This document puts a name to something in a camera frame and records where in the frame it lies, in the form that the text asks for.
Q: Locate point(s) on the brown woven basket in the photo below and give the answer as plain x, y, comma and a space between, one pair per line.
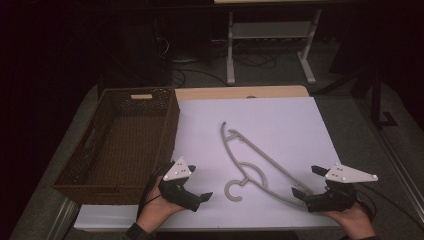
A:
126, 150

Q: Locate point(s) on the white metal table frame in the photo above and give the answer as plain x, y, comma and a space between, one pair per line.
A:
230, 50

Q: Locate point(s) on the person's right hand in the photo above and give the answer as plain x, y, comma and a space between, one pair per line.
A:
355, 221

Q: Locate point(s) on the grey plastic clothes hanger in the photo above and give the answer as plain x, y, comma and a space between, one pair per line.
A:
278, 166

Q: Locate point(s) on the aluminium rail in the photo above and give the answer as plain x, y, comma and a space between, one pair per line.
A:
63, 220
403, 166

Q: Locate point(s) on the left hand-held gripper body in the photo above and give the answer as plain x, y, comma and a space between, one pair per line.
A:
178, 195

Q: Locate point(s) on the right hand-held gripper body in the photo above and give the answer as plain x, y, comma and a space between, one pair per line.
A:
333, 198

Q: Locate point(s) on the black metal stand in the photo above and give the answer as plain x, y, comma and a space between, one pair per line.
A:
376, 100

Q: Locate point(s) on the person's left hand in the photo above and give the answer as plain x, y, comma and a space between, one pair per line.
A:
155, 210

